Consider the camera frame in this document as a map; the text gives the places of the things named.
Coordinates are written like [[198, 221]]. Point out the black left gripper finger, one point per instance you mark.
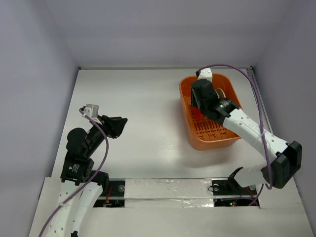
[[119, 124], [112, 118]]

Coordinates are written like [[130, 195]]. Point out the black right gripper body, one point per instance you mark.
[[195, 99]]

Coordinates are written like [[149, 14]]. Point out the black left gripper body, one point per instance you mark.
[[107, 126]]

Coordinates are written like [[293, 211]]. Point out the orange plate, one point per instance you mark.
[[197, 114]]

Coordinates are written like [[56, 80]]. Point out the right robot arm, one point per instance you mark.
[[282, 159]]

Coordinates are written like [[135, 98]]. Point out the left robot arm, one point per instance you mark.
[[81, 186]]

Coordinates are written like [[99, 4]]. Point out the orange plastic dish rack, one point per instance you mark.
[[203, 134]]

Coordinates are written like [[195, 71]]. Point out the white plate with red marks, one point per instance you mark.
[[222, 93]]

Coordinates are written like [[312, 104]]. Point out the silver taped front bar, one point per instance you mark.
[[168, 193]]

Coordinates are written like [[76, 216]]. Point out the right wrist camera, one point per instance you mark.
[[204, 74]]

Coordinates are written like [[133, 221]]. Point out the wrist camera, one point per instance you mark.
[[204, 74], [91, 110]]

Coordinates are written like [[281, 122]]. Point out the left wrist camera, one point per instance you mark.
[[91, 110]]

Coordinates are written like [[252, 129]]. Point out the aluminium side rail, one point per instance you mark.
[[262, 111]]

